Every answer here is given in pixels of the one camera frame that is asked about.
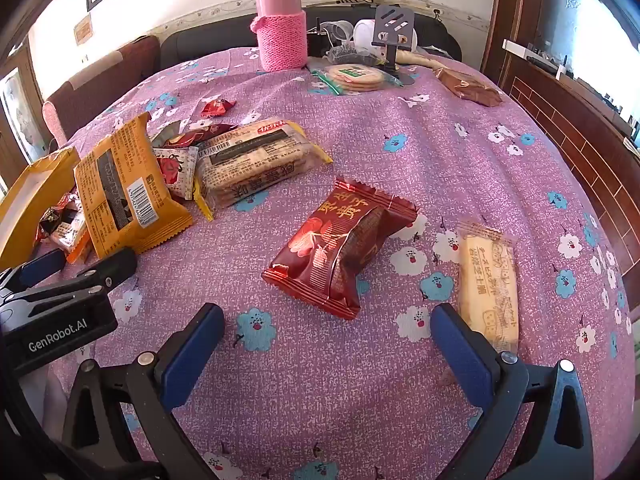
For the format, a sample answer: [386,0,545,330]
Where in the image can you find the small red and white packet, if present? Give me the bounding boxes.
[152,146,201,201]

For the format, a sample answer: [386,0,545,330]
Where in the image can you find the dark red candy wrapper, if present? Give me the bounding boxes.
[151,120,238,150]

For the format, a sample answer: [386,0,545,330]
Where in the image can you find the glass panel door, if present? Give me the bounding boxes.
[0,45,51,191]

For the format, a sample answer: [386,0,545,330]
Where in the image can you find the round crackers packet green label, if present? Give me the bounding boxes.
[310,62,401,96]

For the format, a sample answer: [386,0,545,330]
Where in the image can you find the pale cheese biscuit packet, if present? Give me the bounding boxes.
[456,220,521,356]

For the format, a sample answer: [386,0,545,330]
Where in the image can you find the yellow cardboard box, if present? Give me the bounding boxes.
[0,146,93,271]

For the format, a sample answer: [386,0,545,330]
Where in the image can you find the large dark red snack packet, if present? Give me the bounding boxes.
[261,176,419,321]

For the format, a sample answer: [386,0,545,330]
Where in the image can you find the red and black snack packet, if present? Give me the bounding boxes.
[36,194,77,242]

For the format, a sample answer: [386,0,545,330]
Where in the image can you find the brown wooden cabinet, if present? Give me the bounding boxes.
[502,40,640,311]

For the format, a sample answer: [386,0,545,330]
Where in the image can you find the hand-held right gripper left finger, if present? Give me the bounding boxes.
[60,302,226,480]

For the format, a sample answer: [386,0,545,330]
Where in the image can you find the orange cracker packet black stripe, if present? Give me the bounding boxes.
[74,111,194,261]

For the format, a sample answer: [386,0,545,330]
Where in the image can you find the maroon armchair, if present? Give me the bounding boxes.
[42,35,162,148]

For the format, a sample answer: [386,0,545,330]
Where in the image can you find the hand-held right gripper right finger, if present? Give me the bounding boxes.
[430,302,596,480]

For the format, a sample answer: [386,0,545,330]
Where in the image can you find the small red candy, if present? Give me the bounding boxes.
[200,98,236,119]

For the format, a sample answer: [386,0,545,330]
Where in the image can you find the black phone stand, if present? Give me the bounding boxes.
[372,4,420,86]

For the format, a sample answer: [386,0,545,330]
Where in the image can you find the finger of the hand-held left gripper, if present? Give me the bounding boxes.
[10,248,68,287]
[75,247,139,292]

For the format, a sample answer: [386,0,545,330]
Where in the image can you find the clear plastic container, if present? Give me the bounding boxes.
[317,20,353,53]

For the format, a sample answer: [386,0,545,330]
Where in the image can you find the purple floral tablecloth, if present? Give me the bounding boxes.
[37,45,633,480]

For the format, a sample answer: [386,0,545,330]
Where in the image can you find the clear cracker packet yellow ends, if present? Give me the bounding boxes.
[192,119,334,222]

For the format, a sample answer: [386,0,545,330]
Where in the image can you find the brown snack packet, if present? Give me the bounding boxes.
[434,66,503,107]

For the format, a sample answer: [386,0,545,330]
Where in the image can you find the wall plaque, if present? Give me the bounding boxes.
[74,16,96,45]

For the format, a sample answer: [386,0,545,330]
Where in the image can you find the pink thermos with knitted sleeve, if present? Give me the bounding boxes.
[251,0,308,72]

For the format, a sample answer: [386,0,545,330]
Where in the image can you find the white cup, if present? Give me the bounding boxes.
[353,18,381,53]

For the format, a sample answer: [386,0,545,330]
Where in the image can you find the black sofa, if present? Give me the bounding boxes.
[160,2,463,73]

